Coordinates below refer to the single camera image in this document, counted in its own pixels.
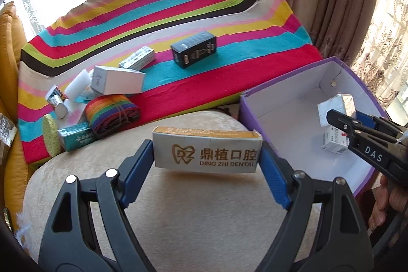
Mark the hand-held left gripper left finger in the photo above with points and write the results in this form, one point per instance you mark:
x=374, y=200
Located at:
x=140, y=170

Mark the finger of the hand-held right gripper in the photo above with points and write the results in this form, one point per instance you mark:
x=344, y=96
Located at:
x=365, y=119
x=338, y=120

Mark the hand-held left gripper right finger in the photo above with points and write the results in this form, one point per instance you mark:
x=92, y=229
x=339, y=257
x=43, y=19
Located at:
x=274, y=176

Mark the plain white small box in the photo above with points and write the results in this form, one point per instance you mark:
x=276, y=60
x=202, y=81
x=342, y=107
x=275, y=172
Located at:
x=334, y=104

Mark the purple cardboard box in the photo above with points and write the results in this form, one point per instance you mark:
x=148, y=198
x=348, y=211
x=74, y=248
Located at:
x=287, y=125

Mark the white and orange dental box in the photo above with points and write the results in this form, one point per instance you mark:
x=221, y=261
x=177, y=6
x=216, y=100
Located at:
x=207, y=150

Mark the white box with line drawing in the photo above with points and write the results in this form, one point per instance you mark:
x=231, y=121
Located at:
x=121, y=80

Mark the small red box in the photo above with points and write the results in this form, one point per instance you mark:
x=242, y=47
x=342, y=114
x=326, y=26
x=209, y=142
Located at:
x=54, y=96

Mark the person's right hand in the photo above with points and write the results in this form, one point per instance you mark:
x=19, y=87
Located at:
x=387, y=201

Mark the white box with red print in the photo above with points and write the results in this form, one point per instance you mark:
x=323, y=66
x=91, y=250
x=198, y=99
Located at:
x=331, y=139

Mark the dark green box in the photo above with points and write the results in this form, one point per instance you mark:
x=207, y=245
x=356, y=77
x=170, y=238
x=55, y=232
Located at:
x=76, y=136

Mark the beige round ottoman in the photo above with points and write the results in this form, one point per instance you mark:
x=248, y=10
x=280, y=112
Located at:
x=191, y=221

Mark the lace curtain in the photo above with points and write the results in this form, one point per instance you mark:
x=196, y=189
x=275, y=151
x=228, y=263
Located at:
x=382, y=45

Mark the white and pink flat box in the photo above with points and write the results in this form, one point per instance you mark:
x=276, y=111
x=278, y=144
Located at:
x=76, y=115

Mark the white blue-green barcode box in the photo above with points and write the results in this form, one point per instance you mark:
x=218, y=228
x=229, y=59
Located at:
x=87, y=96

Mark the yellow-green round sponge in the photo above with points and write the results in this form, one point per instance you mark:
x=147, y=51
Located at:
x=51, y=135

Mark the white foam roll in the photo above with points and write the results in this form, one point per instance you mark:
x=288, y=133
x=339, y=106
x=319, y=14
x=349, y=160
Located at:
x=62, y=111

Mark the white foam sponge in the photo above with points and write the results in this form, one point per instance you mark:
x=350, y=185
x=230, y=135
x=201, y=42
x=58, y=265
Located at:
x=78, y=83

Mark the silver striped box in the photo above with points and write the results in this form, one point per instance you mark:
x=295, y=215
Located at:
x=137, y=59

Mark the black box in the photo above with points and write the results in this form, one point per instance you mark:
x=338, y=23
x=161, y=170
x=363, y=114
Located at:
x=194, y=50

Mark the silver foil packet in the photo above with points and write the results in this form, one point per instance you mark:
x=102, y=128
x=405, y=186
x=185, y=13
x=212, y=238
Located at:
x=6, y=135

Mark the rainbow striped blanket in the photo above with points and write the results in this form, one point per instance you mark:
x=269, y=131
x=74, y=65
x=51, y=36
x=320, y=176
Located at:
x=191, y=20

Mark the yellow leather sofa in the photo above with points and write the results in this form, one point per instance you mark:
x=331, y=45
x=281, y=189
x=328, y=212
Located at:
x=11, y=61

